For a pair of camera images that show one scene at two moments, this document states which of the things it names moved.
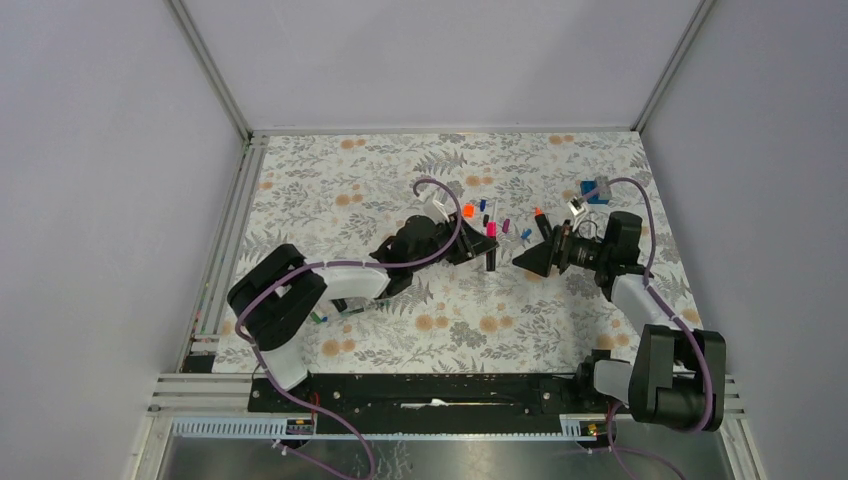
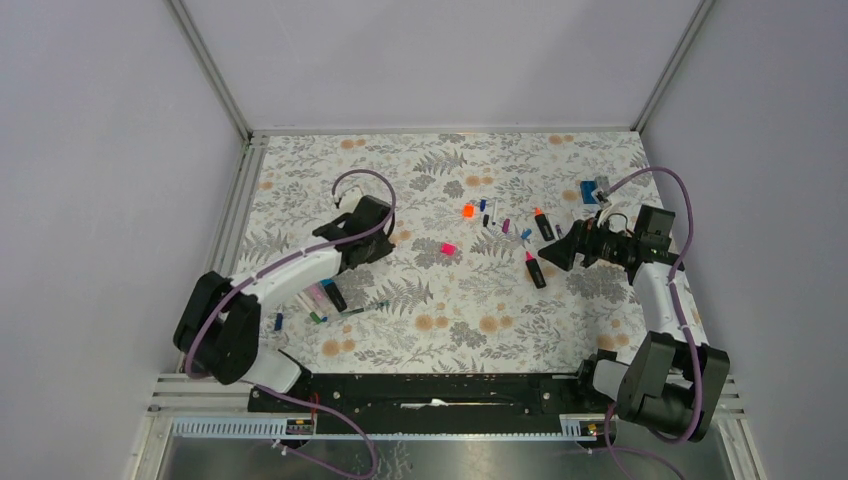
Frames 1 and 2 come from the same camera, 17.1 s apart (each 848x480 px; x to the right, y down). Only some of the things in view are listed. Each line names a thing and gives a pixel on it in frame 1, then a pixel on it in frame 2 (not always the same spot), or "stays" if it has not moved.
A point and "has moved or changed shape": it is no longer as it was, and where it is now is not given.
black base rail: x=436 y=403 stays
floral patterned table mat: x=335 y=198 stays
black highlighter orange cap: x=543 y=224 stays
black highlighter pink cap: x=491 y=256 has moved or changed shape
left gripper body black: x=461 y=250 to x=380 y=247
